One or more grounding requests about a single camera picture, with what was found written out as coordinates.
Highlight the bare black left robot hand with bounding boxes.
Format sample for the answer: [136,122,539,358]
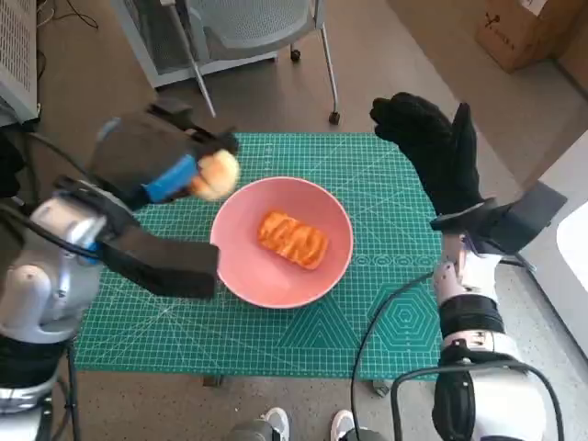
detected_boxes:
[86,103,240,212]

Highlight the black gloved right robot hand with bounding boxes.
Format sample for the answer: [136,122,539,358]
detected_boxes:
[369,91,488,217]

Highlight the round bread bun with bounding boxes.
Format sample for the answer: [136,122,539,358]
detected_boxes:
[190,150,241,201]

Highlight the pink bowl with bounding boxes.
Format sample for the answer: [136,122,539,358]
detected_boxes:
[209,176,355,309]

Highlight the striped rectangular bread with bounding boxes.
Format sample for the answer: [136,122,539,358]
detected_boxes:
[256,209,330,271]

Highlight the large cardboard box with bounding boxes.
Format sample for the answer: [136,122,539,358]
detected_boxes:
[474,0,588,74]

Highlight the white perforated cabinet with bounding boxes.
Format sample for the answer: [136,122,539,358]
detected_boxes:
[0,0,40,123]

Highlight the plain cardboard box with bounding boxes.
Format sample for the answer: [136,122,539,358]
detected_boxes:
[555,40,588,100]

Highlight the grey mesh chair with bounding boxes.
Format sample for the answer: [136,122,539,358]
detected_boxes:
[158,0,344,125]

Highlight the white desk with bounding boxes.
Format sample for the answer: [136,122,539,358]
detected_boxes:
[527,132,588,364]

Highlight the green cutting mat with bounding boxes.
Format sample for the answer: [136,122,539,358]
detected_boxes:
[73,132,445,381]

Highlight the white right robot foot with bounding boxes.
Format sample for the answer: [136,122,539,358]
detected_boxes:
[330,409,359,441]

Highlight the white robot foot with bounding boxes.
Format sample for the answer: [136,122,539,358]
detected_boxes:
[261,407,291,441]
[330,409,359,441]

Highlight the grey right robot leg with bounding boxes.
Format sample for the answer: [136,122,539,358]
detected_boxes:
[342,426,382,441]

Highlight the grey robot leg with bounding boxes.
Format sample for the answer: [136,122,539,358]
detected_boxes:
[342,426,382,441]
[228,421,277,441]

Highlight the grey left robot leg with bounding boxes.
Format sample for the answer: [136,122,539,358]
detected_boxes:
[228,421,277,441]

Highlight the white left robot foot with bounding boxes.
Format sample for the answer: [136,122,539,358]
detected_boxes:
[261,407,291,441]

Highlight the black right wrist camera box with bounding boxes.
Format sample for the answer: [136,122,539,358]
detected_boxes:
[481,181,569,256]

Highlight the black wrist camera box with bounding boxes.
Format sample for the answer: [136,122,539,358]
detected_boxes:
[481,181,569,256]
[98,224,221,300]

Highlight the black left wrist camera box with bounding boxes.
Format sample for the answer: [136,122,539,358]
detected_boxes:
[98,224,221,300]

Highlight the looped black robot cable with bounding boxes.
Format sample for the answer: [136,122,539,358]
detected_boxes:
[390,360,569,441]

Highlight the long black robot cable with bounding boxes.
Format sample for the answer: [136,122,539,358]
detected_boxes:
[351,270,435,441]

